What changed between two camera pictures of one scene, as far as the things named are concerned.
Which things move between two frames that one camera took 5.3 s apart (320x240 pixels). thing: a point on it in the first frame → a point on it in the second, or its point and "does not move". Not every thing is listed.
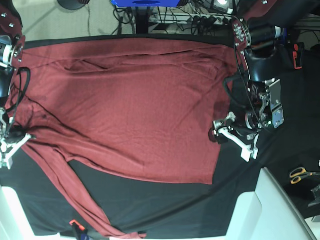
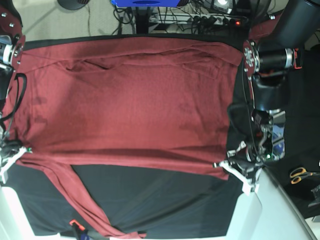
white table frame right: [269, 213] does not move
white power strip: [197, 18] does not move
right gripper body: [244, 130] → [239, 164]
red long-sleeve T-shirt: [147, 106] does not move
